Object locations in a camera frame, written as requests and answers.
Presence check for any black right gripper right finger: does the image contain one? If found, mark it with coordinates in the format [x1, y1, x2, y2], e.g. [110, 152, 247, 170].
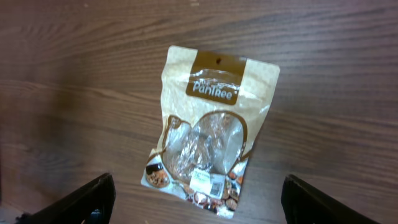
[281, 174, 377, 224]

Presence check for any brown Pantree snack pouch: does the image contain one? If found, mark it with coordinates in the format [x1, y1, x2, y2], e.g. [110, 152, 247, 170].
[141, 45, 280, 219]

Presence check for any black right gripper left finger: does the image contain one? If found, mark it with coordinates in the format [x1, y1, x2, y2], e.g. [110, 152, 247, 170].
[16, 173, 116, 224]

